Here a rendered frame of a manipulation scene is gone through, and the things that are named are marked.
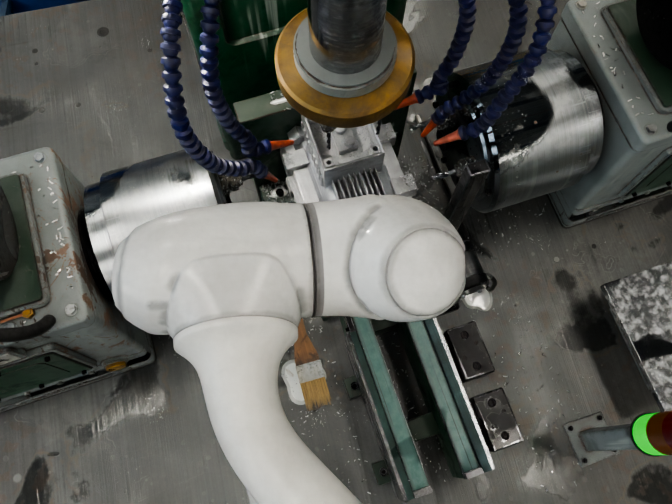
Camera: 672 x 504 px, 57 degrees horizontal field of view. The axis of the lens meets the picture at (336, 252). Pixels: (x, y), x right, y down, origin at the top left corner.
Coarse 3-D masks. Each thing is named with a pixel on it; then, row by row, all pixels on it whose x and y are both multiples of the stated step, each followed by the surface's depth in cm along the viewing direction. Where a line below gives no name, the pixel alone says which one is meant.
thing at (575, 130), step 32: (480, 64) 104; (512, 64) 101; (544, 64) 100; (576, 64) 101; (448, 96) 106; (480, 96) 97; (544, 96) 97; (576, 96) 97; (416, 128) 107; (448, 128) 111; (512, 128) 96; (544, 128) 97; (576, 128) 98; (448, 160) 116; (512, 160) 97; (544, 160) 99; (576, 160) 101; (480, 192) 106; (512, 192) 102; (544, 192) 106
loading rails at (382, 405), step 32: (352, 320) 109; (384, 320) 118; (352, 352) 108; (416, 352) 110; (448, 352) 107; (352, 384) 116; (384, 384) 107; (448, 384) 108; (384, 416) 105; (448, 416) 105; (384, 448) 105; (448, 448) 108; (480, 448) 103; (384, 480) 111; (416, 480) 102
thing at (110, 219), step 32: (160, 160) 96; (192, 160) 94; (96, 192) 94; (128, 192) 91; (160, 192) 91; (192, 192) 91; (224, 192) 102; (96, 224) 91; (128, 224) 90; (96, 256) 90
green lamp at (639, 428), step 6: (648, 414) 93; (636, 420) 94; (642, 420) 92; (636, 426) 93; (642, 426) 91; (636, 432) 93; (642, 432) 91; (636, 438) 92; (642, 438) 91; (642, 444) 92; (648, 444) 90; (648, 450) 91; (654, 450) 89
